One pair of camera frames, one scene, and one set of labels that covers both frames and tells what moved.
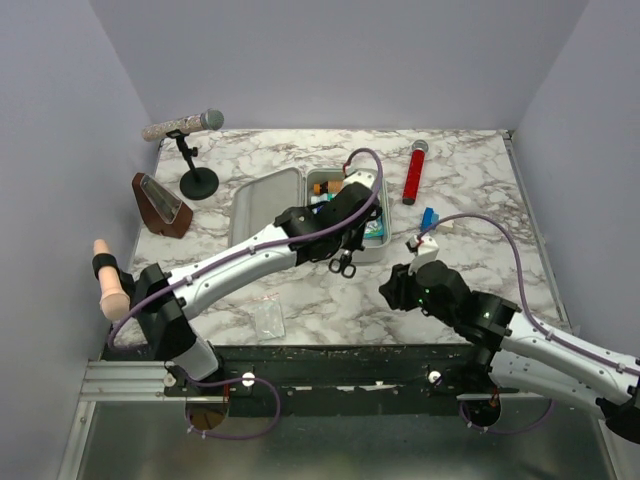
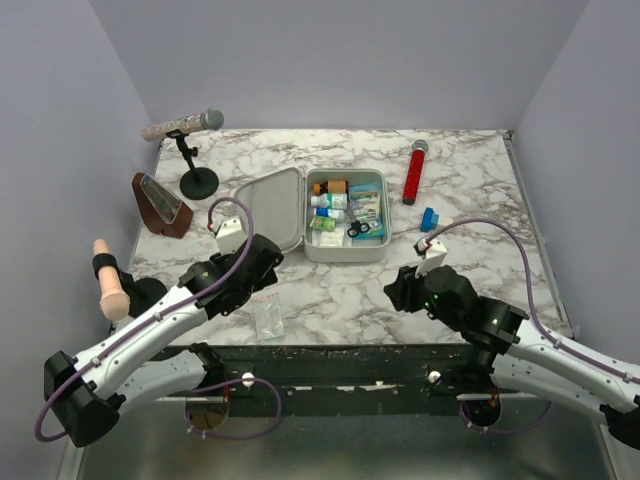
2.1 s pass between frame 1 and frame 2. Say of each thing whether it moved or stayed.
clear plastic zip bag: stayed
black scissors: moved
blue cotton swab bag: stayed
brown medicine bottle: stayed
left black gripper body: moved
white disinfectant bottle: stayed
